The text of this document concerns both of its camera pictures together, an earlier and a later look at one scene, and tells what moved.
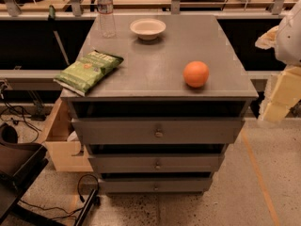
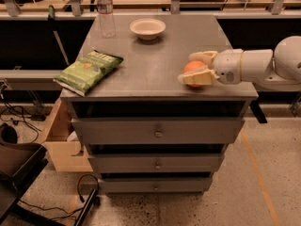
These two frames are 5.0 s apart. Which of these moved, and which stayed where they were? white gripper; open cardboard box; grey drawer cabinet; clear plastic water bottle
Moved: white gripper
Stayed: grey drawer cabinet; clear plastic water bottle; open cardboard box
